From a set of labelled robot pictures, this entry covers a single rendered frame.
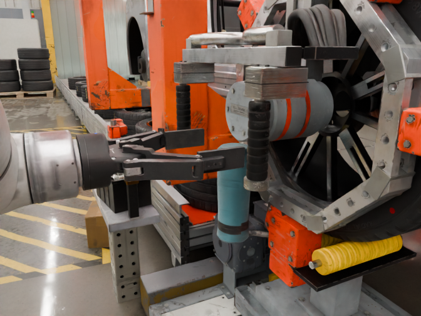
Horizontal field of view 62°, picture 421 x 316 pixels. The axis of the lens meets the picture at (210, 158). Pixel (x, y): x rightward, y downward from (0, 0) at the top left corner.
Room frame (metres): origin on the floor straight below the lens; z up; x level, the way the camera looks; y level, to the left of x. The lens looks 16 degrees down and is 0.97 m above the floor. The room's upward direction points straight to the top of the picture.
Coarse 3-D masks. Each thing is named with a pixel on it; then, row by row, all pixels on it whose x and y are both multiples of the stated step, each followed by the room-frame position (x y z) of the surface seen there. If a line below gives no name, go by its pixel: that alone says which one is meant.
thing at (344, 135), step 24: (336, 0) 0.87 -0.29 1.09; (360, 48) 0.79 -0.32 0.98; (336, 72) 0.84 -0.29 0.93; (384, 72) 0.73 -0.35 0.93; (360, 96) 0.77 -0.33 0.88; (336, 120) 0.88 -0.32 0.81; (360, 120) 0.77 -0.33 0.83; (288, 144) 1.04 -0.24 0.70; (312, 144) 0.90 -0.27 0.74; (336, 144) 0.84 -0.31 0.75; (360, 144) 0.77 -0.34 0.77; (288, 168) 0.97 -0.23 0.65; (312, 168) 0.99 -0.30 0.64; (336, 168) 0.84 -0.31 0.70; (360, 168) 0.75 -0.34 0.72; (312, 192) 0.87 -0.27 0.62; (336, 192) 0.83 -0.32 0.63
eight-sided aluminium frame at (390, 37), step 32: (352, 0) 0.68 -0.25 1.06; (384, 32) 0.61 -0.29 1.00; (384, 64) 0.60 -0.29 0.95; (416, 64) 0.58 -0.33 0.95; (384, 96) 0.60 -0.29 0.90; (416, 96) 0.59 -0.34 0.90; (384, 128) 0.59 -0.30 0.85; (384, 160) 0.58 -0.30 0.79; (288, 192) 0.88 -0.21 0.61; (352, 192) 0.64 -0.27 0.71; (384, 192) 0.58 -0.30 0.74; (320, 224) 0.70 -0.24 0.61
